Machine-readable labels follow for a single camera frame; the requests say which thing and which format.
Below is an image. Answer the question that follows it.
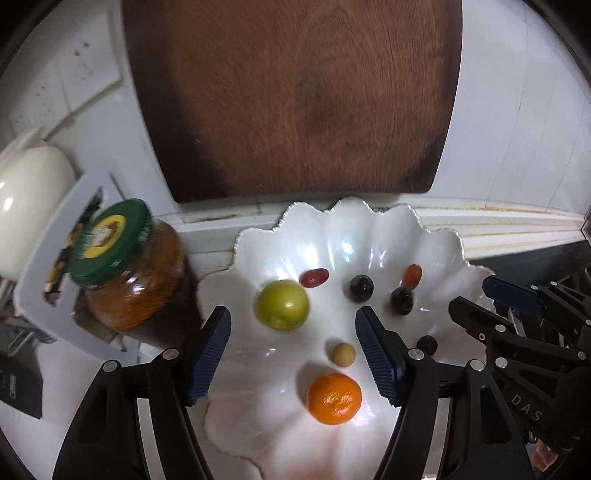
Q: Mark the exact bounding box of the glass jar with green lid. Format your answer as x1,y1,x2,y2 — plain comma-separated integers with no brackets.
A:
68,198,206,349

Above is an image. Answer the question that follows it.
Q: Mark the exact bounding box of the yellow-green round plum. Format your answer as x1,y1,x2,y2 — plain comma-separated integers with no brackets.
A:
256,279,310,332

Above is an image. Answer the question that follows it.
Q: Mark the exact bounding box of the orange mandarin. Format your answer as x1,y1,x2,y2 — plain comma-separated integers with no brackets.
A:
307,373,363,425

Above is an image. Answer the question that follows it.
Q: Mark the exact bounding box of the brown wooden cutting board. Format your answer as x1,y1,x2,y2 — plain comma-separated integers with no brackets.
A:
121,0,464,205

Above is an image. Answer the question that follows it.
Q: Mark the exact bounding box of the white scalloped bowl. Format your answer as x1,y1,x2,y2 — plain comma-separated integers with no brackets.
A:
196,196,497,480

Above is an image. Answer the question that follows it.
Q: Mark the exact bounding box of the white cutting board holder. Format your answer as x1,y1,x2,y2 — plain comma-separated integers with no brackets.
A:
13,167,139,356

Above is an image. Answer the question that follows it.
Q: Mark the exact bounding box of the black knife block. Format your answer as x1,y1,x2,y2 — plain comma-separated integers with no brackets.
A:
0,351,43,420

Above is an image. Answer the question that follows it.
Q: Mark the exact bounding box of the white wall socket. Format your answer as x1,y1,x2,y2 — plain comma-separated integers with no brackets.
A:
60,32,122,112
9,78,70,134

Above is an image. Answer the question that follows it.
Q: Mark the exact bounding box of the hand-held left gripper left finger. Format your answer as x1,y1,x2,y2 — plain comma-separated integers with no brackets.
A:
52,305,232,480

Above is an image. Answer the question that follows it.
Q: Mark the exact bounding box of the brown longan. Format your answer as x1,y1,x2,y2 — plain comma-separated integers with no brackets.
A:
329,342,356,368

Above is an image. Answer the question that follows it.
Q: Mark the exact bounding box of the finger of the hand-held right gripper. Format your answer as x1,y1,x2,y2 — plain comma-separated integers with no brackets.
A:
482,276,591,335
449,296,588,366

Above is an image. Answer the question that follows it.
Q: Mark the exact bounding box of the cream ceramic pot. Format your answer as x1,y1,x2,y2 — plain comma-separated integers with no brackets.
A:
0,127,77,278

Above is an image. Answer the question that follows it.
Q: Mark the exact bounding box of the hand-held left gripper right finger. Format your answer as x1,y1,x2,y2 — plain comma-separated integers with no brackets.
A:
355,306,536,480

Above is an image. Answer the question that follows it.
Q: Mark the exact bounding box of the dark cherry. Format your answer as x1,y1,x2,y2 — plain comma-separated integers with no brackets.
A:
390,287,415,316
348,274,375,304

